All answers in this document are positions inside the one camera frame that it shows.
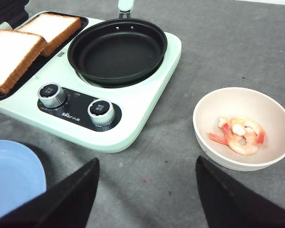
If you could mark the right silver control knob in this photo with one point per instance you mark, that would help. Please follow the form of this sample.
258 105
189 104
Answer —
101 112

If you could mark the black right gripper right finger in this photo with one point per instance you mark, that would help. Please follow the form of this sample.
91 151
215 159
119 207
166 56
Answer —
227 203

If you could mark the pink cooked shrimp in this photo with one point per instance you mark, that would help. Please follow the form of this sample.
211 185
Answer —
243 135

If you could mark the black frying pan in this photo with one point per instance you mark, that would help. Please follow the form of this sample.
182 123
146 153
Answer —
118 52

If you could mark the bread slice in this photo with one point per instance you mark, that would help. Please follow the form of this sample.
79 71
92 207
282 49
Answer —
18 50
54 28

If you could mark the mint green breakfast maker base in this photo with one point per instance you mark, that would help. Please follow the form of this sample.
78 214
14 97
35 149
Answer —
132 105

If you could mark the left silver control knob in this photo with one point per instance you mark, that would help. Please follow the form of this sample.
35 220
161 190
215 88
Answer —
52 95

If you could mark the silver control knob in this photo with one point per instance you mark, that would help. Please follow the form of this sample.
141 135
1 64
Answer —
101 112
52 95

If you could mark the breakfast maker hinged lid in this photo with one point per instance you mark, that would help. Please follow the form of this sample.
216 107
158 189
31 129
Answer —
13 12

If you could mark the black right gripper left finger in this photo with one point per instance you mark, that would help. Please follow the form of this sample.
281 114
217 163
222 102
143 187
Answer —
66 205

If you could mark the blue plate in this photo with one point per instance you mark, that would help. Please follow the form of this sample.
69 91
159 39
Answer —
22 176

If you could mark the beige ribbed bowl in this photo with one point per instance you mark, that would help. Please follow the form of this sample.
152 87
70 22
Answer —
240 102

